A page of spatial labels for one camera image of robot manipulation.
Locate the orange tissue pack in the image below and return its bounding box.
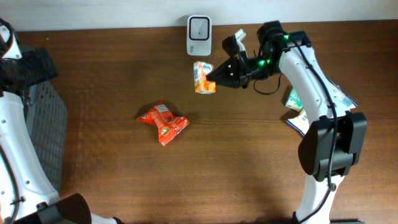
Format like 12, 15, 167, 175
193, 61, 216, 94

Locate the teal tissue pack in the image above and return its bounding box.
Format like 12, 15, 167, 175
285, 88, 303, 112

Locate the cream snack bag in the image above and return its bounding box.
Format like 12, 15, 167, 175
286, 79, 358, 137

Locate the red snack bag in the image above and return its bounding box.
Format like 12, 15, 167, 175
137, 101, 190, 146

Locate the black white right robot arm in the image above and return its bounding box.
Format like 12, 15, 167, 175
206, 21, 368, 223

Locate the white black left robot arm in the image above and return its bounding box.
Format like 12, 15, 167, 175
1, 20, 121, 223

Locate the white black barcode scanner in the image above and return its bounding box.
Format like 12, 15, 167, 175
187, 15, 212, 57

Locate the grey plastic basket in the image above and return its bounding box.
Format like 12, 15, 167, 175
22, 81, 68, 191

